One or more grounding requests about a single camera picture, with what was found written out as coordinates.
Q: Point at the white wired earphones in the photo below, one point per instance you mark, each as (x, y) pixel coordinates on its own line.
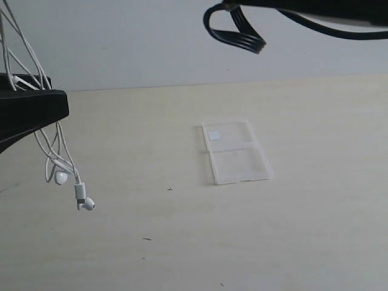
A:
(58, 164)

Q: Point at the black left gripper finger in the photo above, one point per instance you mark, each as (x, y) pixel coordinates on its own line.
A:
(27, 81)
(24, 112)

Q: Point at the clear plastic storage case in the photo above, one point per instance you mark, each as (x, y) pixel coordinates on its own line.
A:
(228, 152)

